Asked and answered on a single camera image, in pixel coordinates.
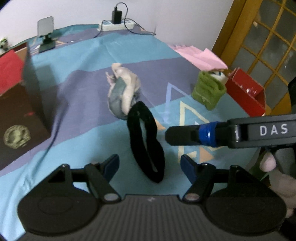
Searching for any black charger plug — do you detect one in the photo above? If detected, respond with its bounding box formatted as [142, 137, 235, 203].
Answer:
[111, 9, 122, 25]

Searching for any wooden lattice door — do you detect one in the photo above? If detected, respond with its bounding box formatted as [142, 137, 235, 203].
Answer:
[212, 0, 295, 115]

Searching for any person right hand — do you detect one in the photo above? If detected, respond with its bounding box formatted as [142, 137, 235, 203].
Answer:
[259, 152, 295, 218]

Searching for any red box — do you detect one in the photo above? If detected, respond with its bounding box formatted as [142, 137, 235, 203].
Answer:
[225, 68, 266, 117]

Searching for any black sock band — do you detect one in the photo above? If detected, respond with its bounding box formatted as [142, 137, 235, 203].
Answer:
[127, 101, 165, 183]

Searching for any grey pink crumpled cloth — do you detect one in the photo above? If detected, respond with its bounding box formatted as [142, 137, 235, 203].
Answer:
[105, 63, 140, 120]

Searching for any black charger cable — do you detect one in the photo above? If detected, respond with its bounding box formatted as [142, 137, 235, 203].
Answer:
[93, 2, 157, 39]

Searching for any brown cardboard box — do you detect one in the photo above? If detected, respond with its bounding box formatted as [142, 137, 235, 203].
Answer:
[1, 43, 50, 169]

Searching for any red cloth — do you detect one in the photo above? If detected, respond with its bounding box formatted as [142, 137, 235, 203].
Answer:
[0, 50, 24, 95]

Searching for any teal purple patterned bedsheet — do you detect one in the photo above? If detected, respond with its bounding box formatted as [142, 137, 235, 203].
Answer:
[1, 27, 256, 240]

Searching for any green folded towel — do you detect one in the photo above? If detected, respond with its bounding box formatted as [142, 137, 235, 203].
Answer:
[191, 71, 227, 110]

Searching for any pink folded cloth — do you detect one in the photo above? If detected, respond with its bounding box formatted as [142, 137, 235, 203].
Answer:
[170, 45, 228, 71]

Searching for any white power strip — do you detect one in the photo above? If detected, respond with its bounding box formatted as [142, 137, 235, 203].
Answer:
[98, 20, 135, 32]

